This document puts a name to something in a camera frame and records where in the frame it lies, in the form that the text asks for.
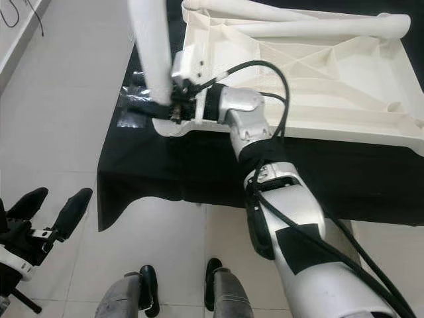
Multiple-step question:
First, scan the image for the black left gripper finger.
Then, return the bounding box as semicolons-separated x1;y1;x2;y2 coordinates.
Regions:
7;187;50;223
57;188;93;242

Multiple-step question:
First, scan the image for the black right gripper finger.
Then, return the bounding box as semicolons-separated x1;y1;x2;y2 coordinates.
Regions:
125;103;176;124

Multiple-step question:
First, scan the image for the white plastic children table top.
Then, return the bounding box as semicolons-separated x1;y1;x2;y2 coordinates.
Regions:
162;7;424;150

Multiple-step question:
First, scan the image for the clear plastic bag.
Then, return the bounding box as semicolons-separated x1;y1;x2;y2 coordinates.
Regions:
116;86;153;128

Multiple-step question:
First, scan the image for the black tablecloth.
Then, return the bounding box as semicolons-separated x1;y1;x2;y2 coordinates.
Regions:
97;0;424;233

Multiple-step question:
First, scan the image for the silver robot left leg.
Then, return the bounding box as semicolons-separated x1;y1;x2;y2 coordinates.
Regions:
95;265;160;318

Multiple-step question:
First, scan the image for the silver robot leg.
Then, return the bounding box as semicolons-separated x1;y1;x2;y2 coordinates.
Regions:
204;258;256;318
95;265;160;318

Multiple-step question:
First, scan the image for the silver robot right leg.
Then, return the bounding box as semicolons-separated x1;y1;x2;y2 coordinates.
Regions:
204;258;256;318

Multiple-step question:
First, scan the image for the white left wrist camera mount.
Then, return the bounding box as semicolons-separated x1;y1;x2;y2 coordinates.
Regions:
0;246;38;282

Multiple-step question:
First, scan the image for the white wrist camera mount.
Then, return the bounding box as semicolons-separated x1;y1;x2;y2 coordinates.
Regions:
171;50;213;123
0;246;38;282

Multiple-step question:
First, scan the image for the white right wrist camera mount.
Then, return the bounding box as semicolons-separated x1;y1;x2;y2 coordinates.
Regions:
171;50;213;123

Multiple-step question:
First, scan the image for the thin black power cable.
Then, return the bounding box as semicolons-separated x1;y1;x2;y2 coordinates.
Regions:
0;0;44;38

